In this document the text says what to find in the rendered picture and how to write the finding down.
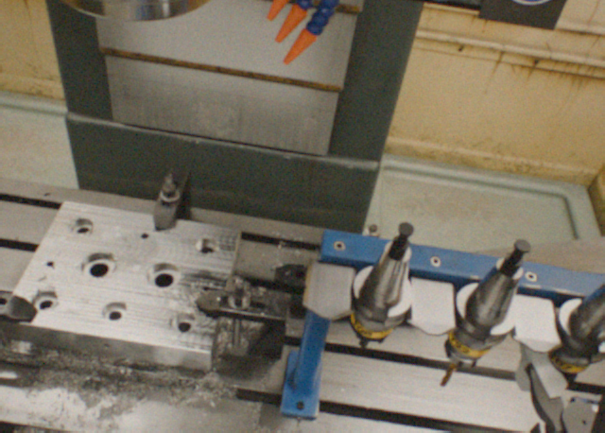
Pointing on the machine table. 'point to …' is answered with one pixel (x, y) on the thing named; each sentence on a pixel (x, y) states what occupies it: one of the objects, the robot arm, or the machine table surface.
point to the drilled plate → (157, 313)
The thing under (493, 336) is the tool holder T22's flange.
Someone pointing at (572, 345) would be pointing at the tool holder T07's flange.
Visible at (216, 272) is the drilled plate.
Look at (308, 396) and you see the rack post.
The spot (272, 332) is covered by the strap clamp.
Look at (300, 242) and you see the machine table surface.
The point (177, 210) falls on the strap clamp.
